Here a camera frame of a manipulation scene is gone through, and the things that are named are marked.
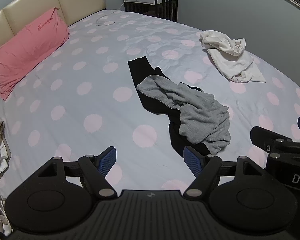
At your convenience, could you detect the pink pillow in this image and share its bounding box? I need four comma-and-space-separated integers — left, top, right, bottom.
0, 7, 70, 102

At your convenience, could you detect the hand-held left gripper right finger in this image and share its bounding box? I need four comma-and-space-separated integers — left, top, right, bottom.
183, 146, 265, 200

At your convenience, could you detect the cream padded headboard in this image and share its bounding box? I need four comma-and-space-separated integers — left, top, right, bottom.
0, 0, 107, 34

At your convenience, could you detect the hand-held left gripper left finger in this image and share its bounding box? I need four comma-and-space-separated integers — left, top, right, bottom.
36, 146, 117, 200

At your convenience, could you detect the grey shirt with black sleeves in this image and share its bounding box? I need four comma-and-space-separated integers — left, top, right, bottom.
128, 57, 231, 155

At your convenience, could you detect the white charging cable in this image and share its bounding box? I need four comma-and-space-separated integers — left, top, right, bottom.
96, 0, 128, 27

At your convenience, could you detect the cream crumpled garment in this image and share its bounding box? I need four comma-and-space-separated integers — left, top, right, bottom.
199, 30, 266, 83

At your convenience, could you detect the white cotton garment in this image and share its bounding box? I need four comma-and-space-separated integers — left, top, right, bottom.
0, 136, 12, 185

